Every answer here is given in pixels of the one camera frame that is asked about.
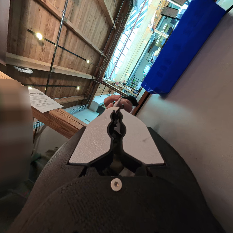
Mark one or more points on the blue plastic bin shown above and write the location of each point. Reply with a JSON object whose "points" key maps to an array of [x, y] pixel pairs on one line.
{"points": [[178, 51]]}

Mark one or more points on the round white ceiling vent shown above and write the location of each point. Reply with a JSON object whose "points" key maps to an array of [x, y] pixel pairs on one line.
{"points": [[23, 69]]}

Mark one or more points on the person's left hand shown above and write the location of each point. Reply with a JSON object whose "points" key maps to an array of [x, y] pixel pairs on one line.
{"points": [[111, 102]]}

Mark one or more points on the person's green jacket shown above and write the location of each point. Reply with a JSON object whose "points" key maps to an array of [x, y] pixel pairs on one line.
{"points": [[45, 160]]}

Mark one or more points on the wooden post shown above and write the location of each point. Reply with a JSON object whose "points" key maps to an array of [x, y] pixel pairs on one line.
{"points": [[58, 120]]}

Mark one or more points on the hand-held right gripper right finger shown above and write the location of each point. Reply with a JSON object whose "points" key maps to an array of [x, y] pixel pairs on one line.
{"points": [[140, 143]]}

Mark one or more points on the white printed paper sheet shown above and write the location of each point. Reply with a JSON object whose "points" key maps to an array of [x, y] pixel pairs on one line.
{"points": [[45, 101]]}

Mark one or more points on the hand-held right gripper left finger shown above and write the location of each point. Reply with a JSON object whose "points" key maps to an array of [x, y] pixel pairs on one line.
{"points": [[92, 142]]}

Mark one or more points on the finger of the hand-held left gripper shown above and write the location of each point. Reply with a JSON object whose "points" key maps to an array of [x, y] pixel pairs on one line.
{"points": [[117, 102], [118, 129]]}

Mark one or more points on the metal ceiling pipe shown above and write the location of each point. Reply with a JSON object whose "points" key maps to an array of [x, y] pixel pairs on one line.
{"points": [[56, 45]]}

